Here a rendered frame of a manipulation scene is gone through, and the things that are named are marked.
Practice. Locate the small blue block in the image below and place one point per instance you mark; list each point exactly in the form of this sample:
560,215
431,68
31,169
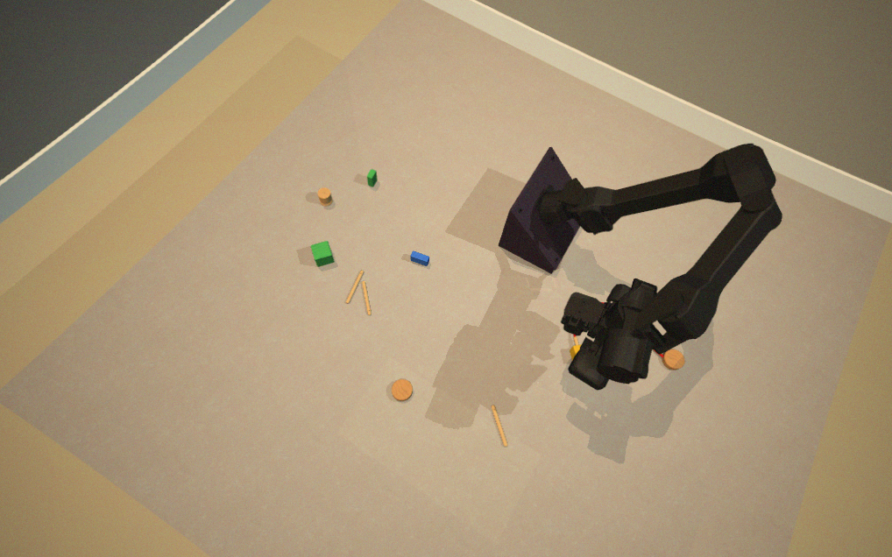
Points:
419,258

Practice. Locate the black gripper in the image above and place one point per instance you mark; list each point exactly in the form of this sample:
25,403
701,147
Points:
584,364

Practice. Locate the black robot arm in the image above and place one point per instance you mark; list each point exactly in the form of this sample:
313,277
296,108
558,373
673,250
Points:
685,306

